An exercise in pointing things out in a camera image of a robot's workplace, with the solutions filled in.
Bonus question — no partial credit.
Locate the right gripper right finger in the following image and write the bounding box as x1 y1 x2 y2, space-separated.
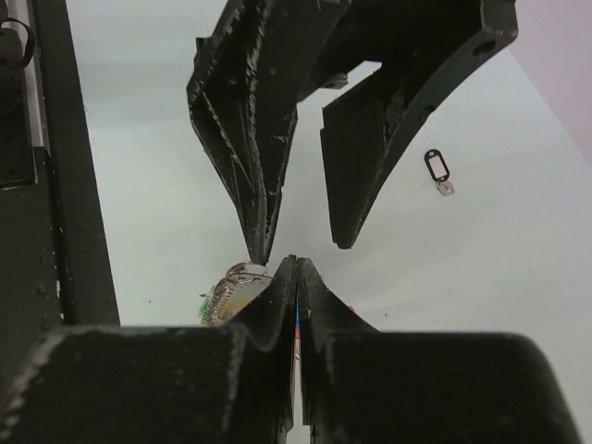
297 258 581 443

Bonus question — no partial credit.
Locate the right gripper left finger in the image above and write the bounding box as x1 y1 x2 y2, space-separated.
1 256 296 443

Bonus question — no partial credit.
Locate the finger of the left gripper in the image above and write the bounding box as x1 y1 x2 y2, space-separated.
187 1 351 265
299 0 518 249

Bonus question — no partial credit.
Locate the blue tag key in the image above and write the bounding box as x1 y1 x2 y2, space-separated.
294 296 302 361

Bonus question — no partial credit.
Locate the metal keyring holder red handle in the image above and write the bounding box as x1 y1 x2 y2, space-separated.
198 262 272 327

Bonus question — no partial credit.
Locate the black key tag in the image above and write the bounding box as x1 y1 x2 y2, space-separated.
424 149 455 196

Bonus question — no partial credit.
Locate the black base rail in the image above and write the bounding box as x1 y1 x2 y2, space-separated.
0 0 122 371

